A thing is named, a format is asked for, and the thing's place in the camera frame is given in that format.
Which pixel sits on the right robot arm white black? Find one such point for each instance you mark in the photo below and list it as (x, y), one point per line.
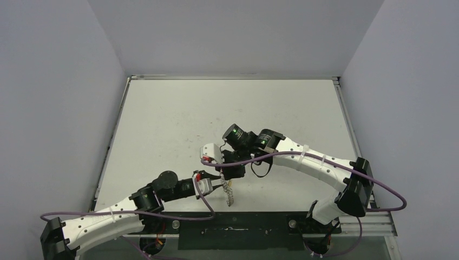
(349, 179)

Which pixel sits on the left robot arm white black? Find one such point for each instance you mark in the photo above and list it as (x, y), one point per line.
(68, 239)

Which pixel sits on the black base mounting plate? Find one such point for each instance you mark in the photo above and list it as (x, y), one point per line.
(238, 231)

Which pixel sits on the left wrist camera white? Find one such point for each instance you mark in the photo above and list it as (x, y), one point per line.
(202, 185)

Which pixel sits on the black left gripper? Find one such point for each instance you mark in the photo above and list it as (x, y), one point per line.
(204, 174)

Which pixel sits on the metal disc with key rings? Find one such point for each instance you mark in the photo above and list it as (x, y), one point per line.
(227, 190)

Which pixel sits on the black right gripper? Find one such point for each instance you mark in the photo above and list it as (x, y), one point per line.
(236, 171)

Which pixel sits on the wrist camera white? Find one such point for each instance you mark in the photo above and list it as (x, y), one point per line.
(211, 153)
(202, 185)

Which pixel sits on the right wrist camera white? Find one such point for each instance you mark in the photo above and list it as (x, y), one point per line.
(211, 153)

